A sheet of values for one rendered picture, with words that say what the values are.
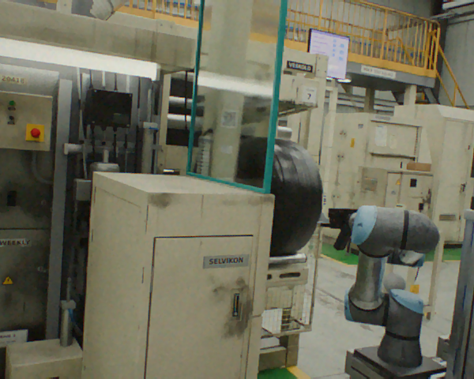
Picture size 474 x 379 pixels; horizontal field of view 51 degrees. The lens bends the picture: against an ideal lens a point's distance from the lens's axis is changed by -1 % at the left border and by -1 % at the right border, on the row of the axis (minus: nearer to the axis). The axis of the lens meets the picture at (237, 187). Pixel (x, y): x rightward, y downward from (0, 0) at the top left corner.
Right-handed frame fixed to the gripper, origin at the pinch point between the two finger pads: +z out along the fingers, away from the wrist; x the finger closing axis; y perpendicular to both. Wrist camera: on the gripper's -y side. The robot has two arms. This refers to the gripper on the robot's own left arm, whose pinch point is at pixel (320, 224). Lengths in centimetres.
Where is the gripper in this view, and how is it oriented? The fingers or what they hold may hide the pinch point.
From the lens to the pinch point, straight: 210.2
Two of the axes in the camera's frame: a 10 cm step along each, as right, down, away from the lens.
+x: -8.6, -0.3, -5.1
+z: -5.1, 0.0, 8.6
